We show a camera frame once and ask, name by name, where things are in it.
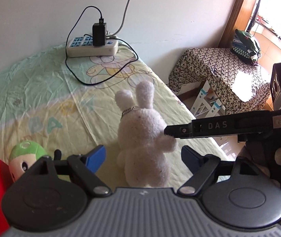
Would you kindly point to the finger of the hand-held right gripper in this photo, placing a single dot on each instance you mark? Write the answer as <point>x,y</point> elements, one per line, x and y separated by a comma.
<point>177,129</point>

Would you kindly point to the white power strip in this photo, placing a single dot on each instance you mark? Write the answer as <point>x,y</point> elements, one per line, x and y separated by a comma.
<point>88,50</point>

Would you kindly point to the white plush rabbit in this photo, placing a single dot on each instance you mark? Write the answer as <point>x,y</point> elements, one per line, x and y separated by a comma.
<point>145,138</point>

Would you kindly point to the black power adapter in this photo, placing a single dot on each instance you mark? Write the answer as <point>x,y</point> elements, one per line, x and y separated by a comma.
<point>99,34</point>

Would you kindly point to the green folded clothes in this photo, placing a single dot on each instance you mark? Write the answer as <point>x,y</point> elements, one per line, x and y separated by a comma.
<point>245,45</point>

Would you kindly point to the white wooden stool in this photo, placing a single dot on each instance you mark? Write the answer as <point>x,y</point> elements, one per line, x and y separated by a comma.
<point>204,103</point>

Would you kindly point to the cartoon printed bed sheet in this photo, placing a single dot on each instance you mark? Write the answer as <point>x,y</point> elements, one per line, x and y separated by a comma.
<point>44,91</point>

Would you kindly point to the green plush doll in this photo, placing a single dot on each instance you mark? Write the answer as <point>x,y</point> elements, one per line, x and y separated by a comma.
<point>27,153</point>

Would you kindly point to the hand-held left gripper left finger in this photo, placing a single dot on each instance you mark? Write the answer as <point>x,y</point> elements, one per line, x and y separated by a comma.
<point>96,158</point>

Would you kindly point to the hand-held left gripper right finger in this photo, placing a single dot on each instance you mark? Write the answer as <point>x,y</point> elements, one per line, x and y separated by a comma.
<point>191,158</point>

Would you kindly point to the wooden door frame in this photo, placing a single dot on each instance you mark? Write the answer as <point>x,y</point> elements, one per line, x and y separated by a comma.
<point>239,9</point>

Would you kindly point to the small table with patterned cloth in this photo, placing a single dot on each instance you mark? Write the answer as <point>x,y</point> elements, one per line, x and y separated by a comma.
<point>204,64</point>

